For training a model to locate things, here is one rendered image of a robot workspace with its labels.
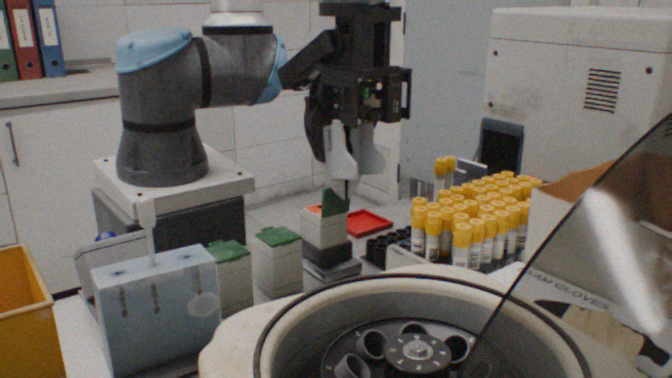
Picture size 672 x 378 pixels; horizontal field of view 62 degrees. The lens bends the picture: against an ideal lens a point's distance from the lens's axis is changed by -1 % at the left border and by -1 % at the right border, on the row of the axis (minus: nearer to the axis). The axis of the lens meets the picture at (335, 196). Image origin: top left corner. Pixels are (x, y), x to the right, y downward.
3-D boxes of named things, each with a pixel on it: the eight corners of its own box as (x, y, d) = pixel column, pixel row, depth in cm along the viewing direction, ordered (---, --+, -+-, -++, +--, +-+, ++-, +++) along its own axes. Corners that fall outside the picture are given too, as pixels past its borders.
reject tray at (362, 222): (363, 212, 87) (363, 208, 87) (393, 226, 82) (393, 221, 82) (328, 223, 83) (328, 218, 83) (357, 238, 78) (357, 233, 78)
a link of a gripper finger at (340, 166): (346, 217, 58) (347, 131, 55) (315, 201, 63) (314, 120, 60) (370, 211, 60) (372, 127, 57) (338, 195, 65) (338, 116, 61)
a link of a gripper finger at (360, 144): (370, 211, 60) (372, 127, 57) (338, 195, 65) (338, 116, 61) (392, 205, 62) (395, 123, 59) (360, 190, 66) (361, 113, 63)
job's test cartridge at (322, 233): (326, 244, 73) (326, 198, 71) (347, 257, 70) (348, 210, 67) (300, 251, 71) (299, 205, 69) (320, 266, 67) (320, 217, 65)
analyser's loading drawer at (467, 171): (493, 175, 98) (496, 146, 96) (525, 185, 93) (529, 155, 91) (408, 200, 86) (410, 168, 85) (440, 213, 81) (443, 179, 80)
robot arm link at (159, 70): (115, 107, 93) (107, 24, 88) (195, 101, 99) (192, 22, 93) (125, 127, 83) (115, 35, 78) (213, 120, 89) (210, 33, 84)
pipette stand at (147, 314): (203, 325, 58) (195, 237, 55) (229, 360, 52) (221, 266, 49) (103, 356, 53) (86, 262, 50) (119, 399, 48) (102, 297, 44)
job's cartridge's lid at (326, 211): (350, 175, 65) (352, 176, 65) (346, 210, 68) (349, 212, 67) (322, 181, 63) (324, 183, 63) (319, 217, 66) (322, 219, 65)
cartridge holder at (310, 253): (321, 246, 76) (321, 221, 75) (362, 272, 69) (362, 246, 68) (287, 256, 73) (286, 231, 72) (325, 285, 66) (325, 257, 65)
